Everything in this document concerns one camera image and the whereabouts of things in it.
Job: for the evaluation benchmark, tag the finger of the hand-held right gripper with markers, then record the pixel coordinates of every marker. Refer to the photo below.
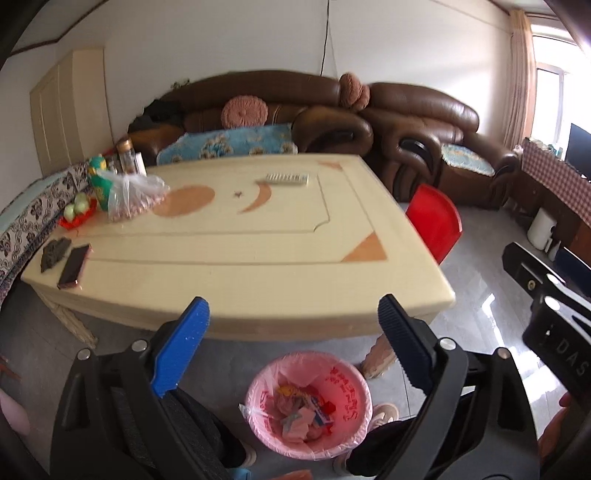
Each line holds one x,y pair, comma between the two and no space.
521,263

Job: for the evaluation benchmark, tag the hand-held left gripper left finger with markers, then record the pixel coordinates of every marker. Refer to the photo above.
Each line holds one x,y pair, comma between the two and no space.
184,341

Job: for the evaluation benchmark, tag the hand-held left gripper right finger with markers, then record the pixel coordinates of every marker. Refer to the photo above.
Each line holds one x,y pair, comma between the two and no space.
406,341

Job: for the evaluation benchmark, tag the trash bin with pink bag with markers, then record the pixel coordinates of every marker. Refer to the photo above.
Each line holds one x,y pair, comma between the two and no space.
341,378

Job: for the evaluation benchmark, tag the blue medicine box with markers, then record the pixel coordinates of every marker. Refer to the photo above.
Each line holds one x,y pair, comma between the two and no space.
318,406

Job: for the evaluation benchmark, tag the yellow wrapper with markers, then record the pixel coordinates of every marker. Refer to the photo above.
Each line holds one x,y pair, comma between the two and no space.
288,391

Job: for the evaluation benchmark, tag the white tissue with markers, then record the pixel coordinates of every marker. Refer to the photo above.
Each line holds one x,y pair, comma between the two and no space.
295,427

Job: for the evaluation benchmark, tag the person's right hand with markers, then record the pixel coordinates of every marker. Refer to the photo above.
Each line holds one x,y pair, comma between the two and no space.
554,438

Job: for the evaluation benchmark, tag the white plastic container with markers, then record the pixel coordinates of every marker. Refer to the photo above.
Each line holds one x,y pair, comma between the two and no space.
541,228

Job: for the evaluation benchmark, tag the dark blue box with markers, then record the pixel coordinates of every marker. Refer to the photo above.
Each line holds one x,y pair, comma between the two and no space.
572,263

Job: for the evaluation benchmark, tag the dark wooden sideboard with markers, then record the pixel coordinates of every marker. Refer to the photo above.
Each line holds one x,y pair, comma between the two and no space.
581,235

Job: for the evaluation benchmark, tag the person's beige shoe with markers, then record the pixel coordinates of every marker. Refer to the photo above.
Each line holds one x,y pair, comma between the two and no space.
248,457
385,413

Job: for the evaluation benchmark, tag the red plastic stool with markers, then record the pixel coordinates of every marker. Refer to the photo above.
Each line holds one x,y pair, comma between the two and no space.
434,221

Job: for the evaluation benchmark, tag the red checkered cloth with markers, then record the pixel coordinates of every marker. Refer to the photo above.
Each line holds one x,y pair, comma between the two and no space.
554,170

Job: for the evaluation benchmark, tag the cream wooden table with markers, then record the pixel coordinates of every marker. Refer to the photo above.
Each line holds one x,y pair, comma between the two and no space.
258,258

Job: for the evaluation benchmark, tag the blue armchair cloth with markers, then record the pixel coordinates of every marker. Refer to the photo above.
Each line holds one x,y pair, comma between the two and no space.
466,159

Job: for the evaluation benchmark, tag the black monitor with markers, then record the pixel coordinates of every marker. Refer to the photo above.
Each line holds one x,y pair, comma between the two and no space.
579,147

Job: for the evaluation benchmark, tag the pink-cased phone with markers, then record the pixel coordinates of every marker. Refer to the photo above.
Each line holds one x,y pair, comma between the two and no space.
74,267

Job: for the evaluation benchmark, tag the clear plastic bag of peanuts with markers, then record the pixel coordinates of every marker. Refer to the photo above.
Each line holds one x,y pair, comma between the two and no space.
134,203

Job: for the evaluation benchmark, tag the dark cloth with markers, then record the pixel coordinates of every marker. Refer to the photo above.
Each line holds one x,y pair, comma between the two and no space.
55,254

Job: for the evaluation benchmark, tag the window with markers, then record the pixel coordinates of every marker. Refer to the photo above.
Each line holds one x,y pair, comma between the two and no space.
549,106

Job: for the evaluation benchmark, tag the red plate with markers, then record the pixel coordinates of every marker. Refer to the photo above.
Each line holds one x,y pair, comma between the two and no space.
76,224

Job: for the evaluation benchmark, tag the green fruit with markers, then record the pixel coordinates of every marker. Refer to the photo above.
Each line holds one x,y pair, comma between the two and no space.
70,212
82,202

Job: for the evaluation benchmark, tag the green toy bottle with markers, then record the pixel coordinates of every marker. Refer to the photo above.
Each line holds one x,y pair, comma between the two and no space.
101,184

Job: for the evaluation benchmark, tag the brown leather armchair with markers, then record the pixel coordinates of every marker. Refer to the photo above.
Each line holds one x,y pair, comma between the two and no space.
429,106

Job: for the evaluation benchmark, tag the beige curtain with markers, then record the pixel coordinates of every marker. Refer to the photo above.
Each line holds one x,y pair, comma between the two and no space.
519,78

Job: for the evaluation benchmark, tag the pink cloth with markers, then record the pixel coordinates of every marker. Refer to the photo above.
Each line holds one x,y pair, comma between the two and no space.
13,413

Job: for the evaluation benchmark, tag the glass jar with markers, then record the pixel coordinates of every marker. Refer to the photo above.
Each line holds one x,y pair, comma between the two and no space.
125,159

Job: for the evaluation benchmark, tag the white remote control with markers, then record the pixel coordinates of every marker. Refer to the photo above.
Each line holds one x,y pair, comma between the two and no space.
286,178

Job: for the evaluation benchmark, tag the black and white patterned cloth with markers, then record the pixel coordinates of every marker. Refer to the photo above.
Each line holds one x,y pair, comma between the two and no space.
27,217

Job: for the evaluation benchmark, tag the blue floral sofa cloth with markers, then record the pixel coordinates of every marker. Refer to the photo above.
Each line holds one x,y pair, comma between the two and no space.
231,143

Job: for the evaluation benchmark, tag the dark clothing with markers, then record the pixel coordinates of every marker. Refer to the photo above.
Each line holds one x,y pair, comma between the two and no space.
159,113

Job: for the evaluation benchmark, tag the round pink knitted cushion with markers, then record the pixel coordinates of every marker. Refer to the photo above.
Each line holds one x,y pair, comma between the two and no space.
244,111

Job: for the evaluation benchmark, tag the pink knotted cushion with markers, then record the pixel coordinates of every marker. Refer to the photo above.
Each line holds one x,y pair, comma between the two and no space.
353,90

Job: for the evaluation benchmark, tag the cream cabinet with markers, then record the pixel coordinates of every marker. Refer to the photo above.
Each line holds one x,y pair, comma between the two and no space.
69,110

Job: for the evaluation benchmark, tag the brown leather sofa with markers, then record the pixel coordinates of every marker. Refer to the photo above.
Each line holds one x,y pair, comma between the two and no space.
277,87

